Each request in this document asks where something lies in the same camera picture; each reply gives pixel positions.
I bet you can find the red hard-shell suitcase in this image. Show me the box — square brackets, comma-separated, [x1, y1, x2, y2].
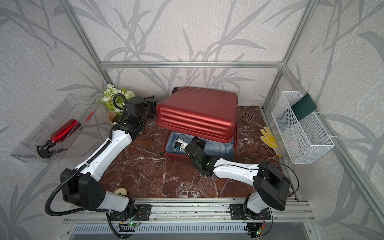
[157, 87, 238, 161]

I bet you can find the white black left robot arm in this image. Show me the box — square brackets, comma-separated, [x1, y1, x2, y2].
[60, 96, 158, 216]

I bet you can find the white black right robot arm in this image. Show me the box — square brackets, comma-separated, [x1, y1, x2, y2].
[174, 137, 291, 220]

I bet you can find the white flowers green plant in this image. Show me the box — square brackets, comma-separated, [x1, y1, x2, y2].
[100, 84, 136, 115]

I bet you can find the beige flower pot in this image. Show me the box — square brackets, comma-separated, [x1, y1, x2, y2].
[108, 111, 120, 124]

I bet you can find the brown slotted litter scoop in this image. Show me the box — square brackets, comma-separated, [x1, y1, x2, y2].
[239, 112, 263, 128]

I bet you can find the red black spray bottle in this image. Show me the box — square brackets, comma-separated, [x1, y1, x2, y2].
[37, 119, 82, 159]

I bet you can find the yellow rubber glove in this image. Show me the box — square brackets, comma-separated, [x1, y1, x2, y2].
[260, 127, 283, 158]

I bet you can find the cream tape roll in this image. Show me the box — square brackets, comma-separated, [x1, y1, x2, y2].
[115, 188, 128, 196]

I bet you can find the dark green card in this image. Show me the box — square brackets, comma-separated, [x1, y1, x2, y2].
[291, 93, 317, 122]

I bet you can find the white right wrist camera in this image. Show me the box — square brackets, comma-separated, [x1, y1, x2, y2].
[174, 139, 188, 151]

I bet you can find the aluminium cage frame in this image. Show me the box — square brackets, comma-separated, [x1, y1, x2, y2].
[60, 1, 384, 223]

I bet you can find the clear plastic wall bin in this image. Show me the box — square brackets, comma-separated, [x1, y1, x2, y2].
[10, 94, 99, 164]

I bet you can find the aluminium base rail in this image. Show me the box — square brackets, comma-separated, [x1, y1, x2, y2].
[61, 197, 316, 224]

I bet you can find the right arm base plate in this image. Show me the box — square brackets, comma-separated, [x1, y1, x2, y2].
[228, 204, 272, 221]

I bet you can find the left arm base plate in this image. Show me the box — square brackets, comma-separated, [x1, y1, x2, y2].
[109, 205, 152, 222]

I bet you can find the white wire mesh basket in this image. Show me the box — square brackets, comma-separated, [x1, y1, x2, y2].
[272, 91, 335, 165]

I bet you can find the black corrugated cable hose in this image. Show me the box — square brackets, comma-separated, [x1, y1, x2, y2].
[44, 93, 128, 217]

